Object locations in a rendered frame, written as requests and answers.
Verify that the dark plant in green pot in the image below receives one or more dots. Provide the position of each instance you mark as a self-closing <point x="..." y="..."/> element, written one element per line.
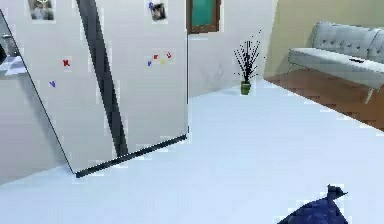
<point x="246" y="66"/>

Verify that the dark blue tied bag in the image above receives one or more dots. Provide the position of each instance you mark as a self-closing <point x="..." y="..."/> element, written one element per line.
<point x="320" y="211"/>

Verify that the brown framed green picture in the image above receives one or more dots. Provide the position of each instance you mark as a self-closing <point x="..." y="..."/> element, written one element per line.
<point x="203" y="15"/>

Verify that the grey tufted sofa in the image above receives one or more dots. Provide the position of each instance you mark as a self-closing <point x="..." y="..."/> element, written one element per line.
<point x="336" y="56"/>

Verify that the black remote control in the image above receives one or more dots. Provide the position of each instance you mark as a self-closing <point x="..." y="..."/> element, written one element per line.
<point x="356" y="60"/>

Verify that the white fridge with magnets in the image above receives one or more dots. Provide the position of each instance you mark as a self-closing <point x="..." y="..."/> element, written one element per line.
<point x="150" y="100"/>

